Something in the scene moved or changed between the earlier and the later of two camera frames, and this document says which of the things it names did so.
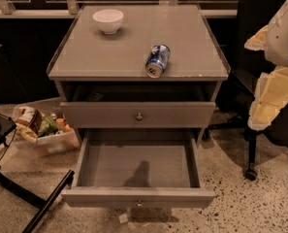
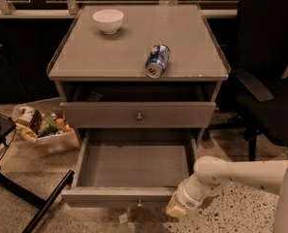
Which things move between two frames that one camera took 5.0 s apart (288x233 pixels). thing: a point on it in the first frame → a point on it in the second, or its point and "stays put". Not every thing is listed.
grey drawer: x=137 y=115 stays put
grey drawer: x=131 y=168 stays put
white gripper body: x=283 y=38 → x=186 y=196
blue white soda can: x=156 y=62 stays put
